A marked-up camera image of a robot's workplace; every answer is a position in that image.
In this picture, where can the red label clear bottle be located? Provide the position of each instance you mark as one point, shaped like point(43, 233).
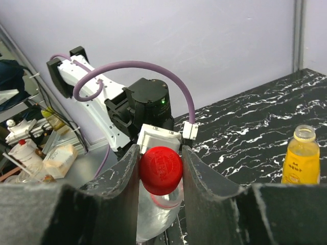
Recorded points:
point(156, 212)

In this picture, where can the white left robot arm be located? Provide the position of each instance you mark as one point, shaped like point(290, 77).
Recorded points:
point(126, 115)

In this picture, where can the red bottle cap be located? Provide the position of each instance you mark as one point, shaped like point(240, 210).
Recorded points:
point(160, 170)

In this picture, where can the yellow juice bottle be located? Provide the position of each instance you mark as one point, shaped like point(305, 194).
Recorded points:
point(302, 160)

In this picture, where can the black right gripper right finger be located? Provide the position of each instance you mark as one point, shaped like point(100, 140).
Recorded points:
point(219, 211)

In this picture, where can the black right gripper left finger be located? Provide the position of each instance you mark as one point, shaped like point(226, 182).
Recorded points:
point(103, 211)

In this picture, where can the cardboard box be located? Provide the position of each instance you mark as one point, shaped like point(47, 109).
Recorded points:
point(59, 160)

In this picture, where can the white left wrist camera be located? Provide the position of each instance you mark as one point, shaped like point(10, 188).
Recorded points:
point(152, 136)

